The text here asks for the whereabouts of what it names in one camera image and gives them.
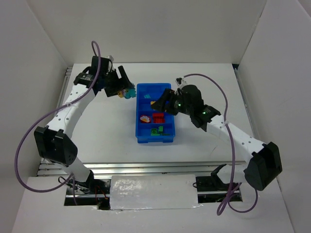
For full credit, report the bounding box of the long teal lego brick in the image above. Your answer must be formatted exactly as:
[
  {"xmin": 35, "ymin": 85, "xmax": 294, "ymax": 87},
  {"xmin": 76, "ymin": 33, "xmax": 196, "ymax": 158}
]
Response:
[{"xmin": 128, "ymin": 84, "xmax": 136, "ymax": 98}]

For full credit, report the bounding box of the teal printed lego block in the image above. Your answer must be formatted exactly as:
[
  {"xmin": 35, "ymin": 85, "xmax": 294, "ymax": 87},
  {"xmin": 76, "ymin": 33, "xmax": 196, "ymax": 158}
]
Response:
[{"xmin": 122, "ymin": 89, "xmax": 130, "ymax": 99}]

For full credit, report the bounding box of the red sloped lego piece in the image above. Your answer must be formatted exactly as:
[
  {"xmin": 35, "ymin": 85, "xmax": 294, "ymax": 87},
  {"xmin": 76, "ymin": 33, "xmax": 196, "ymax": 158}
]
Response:
[{"xmin": 153, "ymin": 118, "xmax": 165, "ymax": 124}]

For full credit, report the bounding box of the red flower lego brick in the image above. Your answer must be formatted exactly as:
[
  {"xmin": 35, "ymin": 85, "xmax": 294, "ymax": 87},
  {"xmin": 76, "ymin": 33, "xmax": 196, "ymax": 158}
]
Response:
[{"xmin": 139, "ymin": 115, "xmax": 152, "ymax": 123}]

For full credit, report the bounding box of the small green lego brick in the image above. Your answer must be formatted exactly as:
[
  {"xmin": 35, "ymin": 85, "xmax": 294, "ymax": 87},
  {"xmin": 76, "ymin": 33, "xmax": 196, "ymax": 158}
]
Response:
[{"xmin": 151, "ymin": 128, "xmax": 159, "ymax": 136}]

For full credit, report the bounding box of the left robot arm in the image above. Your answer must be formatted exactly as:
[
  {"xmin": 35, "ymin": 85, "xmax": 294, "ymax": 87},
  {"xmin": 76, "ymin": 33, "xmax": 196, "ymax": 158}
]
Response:
[{"xmin": 34, "ymin": 56, "xmax": 136, "ymax": 193}]

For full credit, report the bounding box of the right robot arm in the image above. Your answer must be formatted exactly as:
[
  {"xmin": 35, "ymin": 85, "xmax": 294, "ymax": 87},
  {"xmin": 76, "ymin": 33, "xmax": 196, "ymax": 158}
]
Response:
[{"xmin": 151, "ymin": 84, "xmax": 282, "ymax": 191}]

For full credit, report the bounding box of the blue divided plastic tray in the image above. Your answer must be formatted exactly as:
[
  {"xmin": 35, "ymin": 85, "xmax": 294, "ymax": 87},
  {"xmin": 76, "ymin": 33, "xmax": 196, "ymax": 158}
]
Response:
[{"xmin": 136, "ymin": 83, "xmax": 175, "ymax": 143}]

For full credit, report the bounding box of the white foil cover panel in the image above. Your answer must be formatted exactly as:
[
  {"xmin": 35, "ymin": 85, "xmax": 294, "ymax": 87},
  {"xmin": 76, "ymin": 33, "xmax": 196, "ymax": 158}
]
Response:
[{"xmin": 110, "ymin": 174, "xmax": 199, "ymax": 210}]

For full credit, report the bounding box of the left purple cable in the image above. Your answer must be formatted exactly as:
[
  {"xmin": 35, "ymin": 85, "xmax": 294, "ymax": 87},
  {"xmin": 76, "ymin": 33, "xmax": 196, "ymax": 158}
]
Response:
[{"xmin": 15, "ymin": 40, "xmax": 102, "ymax": 206}]

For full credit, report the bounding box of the purple cable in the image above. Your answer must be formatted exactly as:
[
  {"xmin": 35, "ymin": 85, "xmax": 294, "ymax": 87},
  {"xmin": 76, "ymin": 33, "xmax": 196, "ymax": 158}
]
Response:
[
  {"xmin": 181, "ymin": 73, "xmax": 259, "ymax": 216},
  {"xmin": 15, "ymin": 40, "xmax": 102, "ymax": 206}
]

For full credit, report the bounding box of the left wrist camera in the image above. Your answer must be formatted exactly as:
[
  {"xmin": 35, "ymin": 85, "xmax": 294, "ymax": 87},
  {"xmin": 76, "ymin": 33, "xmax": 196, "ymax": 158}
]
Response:
[{"xmin": 107, "ymin": 55, "xmax": 114, "ymax": 62}]

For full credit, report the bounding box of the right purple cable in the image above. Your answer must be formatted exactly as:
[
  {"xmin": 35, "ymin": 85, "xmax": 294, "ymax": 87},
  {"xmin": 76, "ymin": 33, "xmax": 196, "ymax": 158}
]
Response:
[{"xmin": 181, "ymin": 73, "xmax": 259, "ymax": 216}]

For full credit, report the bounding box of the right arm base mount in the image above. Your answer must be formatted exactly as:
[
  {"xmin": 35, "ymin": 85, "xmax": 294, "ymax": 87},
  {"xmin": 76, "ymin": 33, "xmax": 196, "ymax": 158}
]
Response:
[{"xmin": 192, "ymin": 176, "xmax": 229, "ymax": 203}]

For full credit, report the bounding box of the aluminium frame rail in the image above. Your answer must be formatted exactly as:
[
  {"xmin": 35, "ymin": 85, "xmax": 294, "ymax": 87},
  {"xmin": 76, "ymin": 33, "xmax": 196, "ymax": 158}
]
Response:
[{"xmin": 37, "ymin": 162, "xmax": 248, "ymax": 176}]

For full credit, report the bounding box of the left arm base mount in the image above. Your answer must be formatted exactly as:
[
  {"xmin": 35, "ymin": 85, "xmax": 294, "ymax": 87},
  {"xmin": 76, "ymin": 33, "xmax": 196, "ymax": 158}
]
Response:
[{"xmin": 64, "ymin": 179, "xmax": 111, "ymax": 210}]

